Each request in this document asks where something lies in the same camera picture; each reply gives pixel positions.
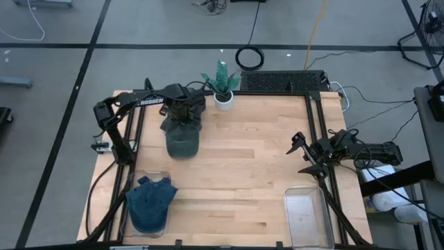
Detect black device on cart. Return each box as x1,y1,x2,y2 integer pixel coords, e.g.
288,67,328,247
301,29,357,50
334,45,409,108
427,80,444,122

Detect black perforated metal box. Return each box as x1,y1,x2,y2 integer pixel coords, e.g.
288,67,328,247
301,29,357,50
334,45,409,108
240,69,330,93

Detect tangled black cable bundle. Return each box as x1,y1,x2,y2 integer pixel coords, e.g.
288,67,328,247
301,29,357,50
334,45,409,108
191,0,228,16

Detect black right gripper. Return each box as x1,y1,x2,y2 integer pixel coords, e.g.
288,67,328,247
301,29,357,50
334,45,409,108
286,131,339,181

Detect gray floor base bar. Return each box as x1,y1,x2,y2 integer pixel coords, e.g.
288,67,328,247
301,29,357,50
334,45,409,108
12,0,75,8
0,76,34,89

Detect yellow hanging cable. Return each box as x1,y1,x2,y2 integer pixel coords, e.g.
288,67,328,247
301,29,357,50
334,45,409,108
303,0,329,70

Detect green snake plant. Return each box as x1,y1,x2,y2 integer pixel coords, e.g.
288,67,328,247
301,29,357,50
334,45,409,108
200,59,241,100

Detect blue denim cap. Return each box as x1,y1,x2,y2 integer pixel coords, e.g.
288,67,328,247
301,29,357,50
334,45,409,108
125,175,178,234

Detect white paper towel roll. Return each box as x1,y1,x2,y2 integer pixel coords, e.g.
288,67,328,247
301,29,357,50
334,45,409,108
394,204,430,224
370,189,413,213

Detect clear plastic bin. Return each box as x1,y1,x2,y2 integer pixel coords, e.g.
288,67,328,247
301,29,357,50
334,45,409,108
119,169,171,239
283,185,336,250

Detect black diagonal beam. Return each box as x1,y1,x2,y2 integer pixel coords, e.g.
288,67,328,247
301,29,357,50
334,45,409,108
359,160,435,198

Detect white power cable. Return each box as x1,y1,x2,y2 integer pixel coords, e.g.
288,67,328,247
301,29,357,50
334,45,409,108
328,81,352,113

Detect black aluminium table frame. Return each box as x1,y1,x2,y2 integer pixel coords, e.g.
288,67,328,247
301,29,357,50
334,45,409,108
83,78,374,250

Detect white cardboard box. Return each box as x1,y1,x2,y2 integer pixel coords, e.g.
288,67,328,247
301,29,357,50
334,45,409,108
360,165,396,183

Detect white round plant pot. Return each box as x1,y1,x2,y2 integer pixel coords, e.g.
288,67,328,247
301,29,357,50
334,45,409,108
213,90,234,112

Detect white floor cable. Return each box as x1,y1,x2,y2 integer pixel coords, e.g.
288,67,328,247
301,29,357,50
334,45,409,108
0,0,46,42

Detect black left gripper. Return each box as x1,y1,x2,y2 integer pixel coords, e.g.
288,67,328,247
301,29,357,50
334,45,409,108
158,90,206,122

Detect black floor fan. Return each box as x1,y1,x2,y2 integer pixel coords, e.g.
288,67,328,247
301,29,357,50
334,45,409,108
397,0,444,70

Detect coiled black floor cable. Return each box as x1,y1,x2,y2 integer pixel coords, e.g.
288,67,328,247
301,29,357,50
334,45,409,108
234,0,266,72

